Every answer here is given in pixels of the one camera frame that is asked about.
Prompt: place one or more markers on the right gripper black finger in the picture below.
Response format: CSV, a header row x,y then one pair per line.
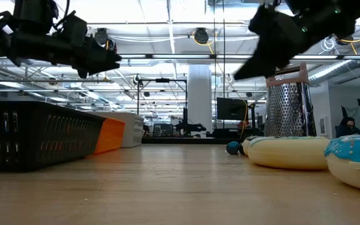
x,y
253,68
279,60

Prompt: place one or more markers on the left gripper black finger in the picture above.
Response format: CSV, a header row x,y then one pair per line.
x,y
82,72
103,57

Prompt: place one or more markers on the chocolate frosted toy donut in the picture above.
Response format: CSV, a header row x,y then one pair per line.
x,y
246,147

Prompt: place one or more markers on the small dark blue ball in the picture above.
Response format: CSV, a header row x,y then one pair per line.
x,y
232,147

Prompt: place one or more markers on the mint frosted toy donut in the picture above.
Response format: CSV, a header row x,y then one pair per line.
x,y
287,154

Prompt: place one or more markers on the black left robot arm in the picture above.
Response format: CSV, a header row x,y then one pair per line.
x,y
33,9

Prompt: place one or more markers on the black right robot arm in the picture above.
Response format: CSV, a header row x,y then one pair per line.
x,y
339,15

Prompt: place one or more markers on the black monitor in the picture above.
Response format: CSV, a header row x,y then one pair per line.
x,y
231,108

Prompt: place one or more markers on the white building pillar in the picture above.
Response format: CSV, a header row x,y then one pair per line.
x,y
199,100

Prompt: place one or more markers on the orange plastic basket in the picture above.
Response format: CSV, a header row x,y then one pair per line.
x,y
109,137

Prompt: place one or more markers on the white translucent plastic bin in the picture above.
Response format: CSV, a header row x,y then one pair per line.
x,y
133,128

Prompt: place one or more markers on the black plastic basket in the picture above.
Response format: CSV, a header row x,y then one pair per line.
x,y
36,137

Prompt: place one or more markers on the black background robot station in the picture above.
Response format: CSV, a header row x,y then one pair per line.
x,y
186,126

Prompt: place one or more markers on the person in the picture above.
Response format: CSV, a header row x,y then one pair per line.
x,y
348,127

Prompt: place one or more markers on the blue frosted toy donut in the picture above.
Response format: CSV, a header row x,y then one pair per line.
x,y
355,162

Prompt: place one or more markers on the black aluminium table frame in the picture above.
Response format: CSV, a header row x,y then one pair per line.
x,y
183,140

